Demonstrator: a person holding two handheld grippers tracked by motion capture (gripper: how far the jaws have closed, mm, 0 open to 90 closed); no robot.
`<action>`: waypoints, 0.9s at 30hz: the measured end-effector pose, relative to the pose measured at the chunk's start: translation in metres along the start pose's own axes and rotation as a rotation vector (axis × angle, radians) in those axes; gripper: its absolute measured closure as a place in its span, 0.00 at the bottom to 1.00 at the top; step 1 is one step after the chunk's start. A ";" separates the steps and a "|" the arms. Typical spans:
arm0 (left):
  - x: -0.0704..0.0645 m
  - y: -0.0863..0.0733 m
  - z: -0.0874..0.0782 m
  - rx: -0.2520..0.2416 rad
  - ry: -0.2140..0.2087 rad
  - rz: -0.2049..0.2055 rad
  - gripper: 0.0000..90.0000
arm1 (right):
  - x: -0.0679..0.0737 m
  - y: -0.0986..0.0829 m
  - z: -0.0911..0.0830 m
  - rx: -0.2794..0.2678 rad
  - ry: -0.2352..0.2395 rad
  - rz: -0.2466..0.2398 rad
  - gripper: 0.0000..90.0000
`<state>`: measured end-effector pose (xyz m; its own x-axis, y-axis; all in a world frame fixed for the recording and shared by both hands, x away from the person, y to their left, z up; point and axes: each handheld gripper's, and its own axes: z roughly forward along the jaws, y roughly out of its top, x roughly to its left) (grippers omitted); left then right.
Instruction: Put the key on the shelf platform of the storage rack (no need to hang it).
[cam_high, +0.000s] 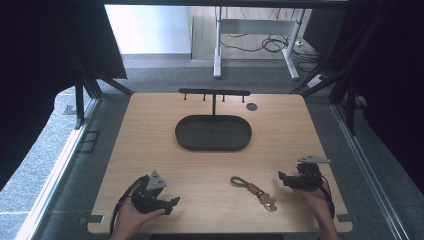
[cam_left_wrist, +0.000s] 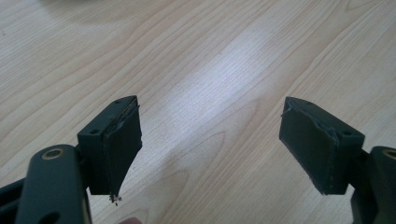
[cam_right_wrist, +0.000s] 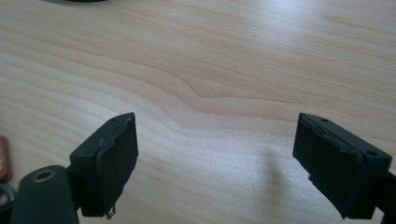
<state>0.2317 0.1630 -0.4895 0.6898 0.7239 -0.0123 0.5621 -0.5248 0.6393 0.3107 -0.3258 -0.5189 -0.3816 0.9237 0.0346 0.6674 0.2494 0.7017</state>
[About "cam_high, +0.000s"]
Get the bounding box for keys with green loop keychain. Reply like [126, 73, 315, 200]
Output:
[229, 175, 279, 213]

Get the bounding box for dark floor outlet plate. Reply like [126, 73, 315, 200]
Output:
[77, 130, 101, 155]

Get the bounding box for white power strip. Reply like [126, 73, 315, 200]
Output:
[305, 73, 326, 90]

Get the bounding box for left hand-held gripper black cable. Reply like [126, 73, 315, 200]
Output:
[109, 175, 150, 236]

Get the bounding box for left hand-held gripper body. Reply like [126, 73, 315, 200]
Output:
[130, 170, 168, 215]

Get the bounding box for black metal frame stand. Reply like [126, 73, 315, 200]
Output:
[66, 43, 135, 130]
[289, 6, 391, 136]

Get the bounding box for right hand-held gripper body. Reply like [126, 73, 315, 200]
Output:
[288, 154, 332, 192]

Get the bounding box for black floor cables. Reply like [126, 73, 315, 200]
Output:
[220, 7, 323, 73]

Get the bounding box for black key rack with tray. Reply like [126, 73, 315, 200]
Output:
[174, 87, 253, 153]

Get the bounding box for person's left hand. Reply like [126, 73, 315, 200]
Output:
[111, 200, 166, 239]

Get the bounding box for person's right hand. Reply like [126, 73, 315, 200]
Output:
[292, 187, 333, 223]

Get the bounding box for white desk frame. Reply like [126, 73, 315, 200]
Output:
[213, 5, 307, 81]

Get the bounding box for black curtain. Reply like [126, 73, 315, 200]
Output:
[0, 0, 128, 191]
[328, 0, 424, 186]

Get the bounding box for hand-held gripper black cable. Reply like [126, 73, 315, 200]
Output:
[318, 178, 336, 220]
[109, 175, 150, 236]

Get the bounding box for right hand-held gripper black cable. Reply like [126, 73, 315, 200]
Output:
[318, 178, 336, 220]

